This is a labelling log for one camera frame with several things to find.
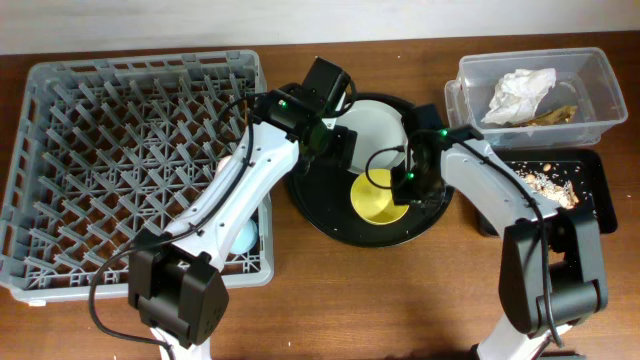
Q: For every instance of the grey dishwasher rack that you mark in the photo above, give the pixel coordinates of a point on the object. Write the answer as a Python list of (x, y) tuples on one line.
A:
[(105, 149)]

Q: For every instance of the round black tray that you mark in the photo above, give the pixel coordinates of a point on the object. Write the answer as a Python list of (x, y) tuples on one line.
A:
[(322, 195)]

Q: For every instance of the yellow bowl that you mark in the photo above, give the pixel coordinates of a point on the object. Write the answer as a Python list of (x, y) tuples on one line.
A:
[(373, 204)]

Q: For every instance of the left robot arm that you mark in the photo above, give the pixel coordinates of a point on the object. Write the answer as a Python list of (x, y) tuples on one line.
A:
[(175, 277)]

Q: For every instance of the black rectangular bin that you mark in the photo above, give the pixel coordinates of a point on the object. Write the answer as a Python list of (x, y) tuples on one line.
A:
[(579, 171)]

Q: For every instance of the food scraps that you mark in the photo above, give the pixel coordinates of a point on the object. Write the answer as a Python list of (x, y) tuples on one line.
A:
[(547, 182)]

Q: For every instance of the white tissue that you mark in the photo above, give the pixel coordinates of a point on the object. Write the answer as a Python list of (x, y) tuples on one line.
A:
[(517, 96)]

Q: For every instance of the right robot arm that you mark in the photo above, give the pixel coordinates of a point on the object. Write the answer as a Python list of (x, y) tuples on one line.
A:
[(552, 273)]

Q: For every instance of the clear plastic bin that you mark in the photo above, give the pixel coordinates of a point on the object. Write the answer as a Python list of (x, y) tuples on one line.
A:
[(584, 79)]

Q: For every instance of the gold snack wrapper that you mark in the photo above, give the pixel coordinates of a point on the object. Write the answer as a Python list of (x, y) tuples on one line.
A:
[(562, 115)]

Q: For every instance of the blue cup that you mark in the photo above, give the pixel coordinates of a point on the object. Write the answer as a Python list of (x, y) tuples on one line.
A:
[(246, 238)]

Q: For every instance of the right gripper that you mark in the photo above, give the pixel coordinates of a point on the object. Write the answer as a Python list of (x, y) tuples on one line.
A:
[(404, 193)]

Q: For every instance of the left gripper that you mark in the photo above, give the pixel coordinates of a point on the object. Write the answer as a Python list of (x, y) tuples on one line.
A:
[(342, 145)]

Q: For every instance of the grey plate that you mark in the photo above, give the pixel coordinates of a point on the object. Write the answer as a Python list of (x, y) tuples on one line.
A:
[(378, 126)]

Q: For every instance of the pink cup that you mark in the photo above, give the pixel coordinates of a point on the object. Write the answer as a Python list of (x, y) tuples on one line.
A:
[(222, 163)]

